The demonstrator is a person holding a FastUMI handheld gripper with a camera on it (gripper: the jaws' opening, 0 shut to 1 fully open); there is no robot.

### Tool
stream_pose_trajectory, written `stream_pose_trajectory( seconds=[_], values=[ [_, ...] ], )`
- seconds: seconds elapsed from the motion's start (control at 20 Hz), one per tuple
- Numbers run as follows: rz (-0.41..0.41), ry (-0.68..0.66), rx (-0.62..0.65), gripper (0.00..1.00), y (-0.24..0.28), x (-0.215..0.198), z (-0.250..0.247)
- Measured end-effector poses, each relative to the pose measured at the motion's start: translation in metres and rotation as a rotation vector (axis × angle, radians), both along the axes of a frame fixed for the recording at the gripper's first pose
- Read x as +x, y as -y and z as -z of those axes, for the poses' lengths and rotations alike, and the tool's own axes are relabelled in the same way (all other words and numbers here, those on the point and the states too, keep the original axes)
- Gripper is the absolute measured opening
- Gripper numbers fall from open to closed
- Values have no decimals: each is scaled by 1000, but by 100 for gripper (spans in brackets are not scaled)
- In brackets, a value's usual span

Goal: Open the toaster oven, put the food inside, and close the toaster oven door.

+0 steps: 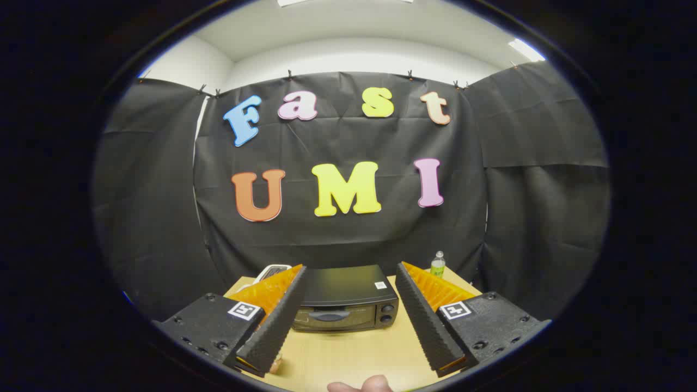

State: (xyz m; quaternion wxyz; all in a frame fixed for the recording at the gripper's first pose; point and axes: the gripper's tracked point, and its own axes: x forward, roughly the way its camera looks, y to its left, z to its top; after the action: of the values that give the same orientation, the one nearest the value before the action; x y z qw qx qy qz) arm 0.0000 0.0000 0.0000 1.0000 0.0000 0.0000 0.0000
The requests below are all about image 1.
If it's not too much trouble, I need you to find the white countertop appliance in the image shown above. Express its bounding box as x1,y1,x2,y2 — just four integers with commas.
252,264,293,284

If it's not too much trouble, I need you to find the ceiling light panel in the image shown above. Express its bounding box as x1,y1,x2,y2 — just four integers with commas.
509,38,546,63

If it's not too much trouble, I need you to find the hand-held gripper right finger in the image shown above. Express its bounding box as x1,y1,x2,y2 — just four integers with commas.
395,261,552,378

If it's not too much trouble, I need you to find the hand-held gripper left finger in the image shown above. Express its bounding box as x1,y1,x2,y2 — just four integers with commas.
152,265,308,378

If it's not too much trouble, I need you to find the black toaster oven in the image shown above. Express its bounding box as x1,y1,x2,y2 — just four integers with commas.
291,265,400,333

